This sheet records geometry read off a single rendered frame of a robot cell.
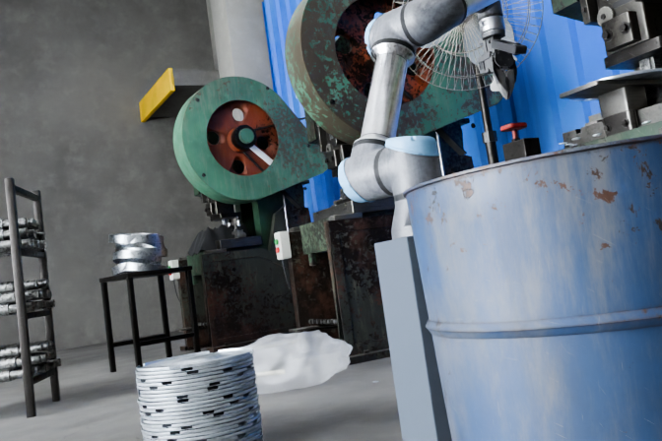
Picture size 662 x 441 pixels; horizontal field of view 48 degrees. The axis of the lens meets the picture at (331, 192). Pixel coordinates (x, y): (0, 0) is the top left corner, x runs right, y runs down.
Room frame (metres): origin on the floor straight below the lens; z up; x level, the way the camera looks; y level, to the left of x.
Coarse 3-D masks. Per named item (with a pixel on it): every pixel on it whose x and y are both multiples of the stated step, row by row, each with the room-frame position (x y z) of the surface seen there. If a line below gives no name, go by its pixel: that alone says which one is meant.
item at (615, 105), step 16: (608, 80) 1.83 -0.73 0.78; (624, 80) 1.86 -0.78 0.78; (640, 80) 1.89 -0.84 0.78; (656, 80) 1.92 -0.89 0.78; (560, 96) 1.93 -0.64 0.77; (576, 96) 1.95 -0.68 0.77; (592, 96) 1.98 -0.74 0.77; (608, 96) 1.94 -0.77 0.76; (624, 96) 1.90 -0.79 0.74; (640, 96) 1.91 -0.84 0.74; (608, 112) 1.95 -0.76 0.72; (624, 112) 1.91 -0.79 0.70; (608, 128) 1.95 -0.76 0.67; (624, 128) 1.92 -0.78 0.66
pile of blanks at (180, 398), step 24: (240, 360) 1.81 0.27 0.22; (144, 384) 1.78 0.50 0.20; (168, 384) 1.75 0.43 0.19; (192, 384) 1.74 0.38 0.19; (216, 384) 1.76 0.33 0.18; (240, 384) 1.80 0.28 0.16; (144, 408) 1.79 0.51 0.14; (168, 408) 1.74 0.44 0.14; (192, 408) 1.74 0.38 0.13; (216, 408) 1.75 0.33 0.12; (240, 408) 1.79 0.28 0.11; (144, 432) 1.80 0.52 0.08; (168, 432) 1.74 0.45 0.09; (192, 432) 1.74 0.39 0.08; (216, 432) 1.75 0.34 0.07; (240, 432) 1.78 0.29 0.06
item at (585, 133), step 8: (656, 104) 1.85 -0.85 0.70; (640, 112) 1.90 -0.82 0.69; (648, 112) 1.88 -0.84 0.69; (656, 112) 1.86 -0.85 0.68; (640, 120) 1.90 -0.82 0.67; (648, 120) 1.88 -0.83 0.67; (656, 120) 1.86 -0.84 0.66; (584, 128) 2.07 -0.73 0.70; (592, 128) 2.04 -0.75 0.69; (600, 128) 2.02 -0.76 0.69; (568, 136) 2.12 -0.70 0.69; (576, 136) 2.10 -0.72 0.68; (584, 136) 2.07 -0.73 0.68; (592, 136) 2.05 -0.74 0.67; (600, 136) 2.02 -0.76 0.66
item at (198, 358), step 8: (200, 352) 2.02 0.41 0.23; (208, 352) 2.02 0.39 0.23; (216, 352) 2.00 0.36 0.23; (224, 352) 1.97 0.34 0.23; (232, 352) 1.94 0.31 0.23; (240, 352) 1.90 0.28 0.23; (248, 352) 1.84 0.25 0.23; (160, 360) 1.97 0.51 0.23; (168, 360) 1.97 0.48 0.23; (176, 360) 1.87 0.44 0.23; (184, 360) 1.84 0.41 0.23; (192, 360) 1.82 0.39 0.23; (200, 360) 1.82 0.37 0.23; (208, 360) 1.82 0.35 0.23; (216, 360) 1.76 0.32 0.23; (224, 360) 1.77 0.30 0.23; (136, 368) 1.84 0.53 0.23; (144, 368) 1.78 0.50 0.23; (152, 368) 1.76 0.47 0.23; (160, 368) 1.75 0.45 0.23; (168, 368) 1.74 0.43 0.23; (176, 368) 1.74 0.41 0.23
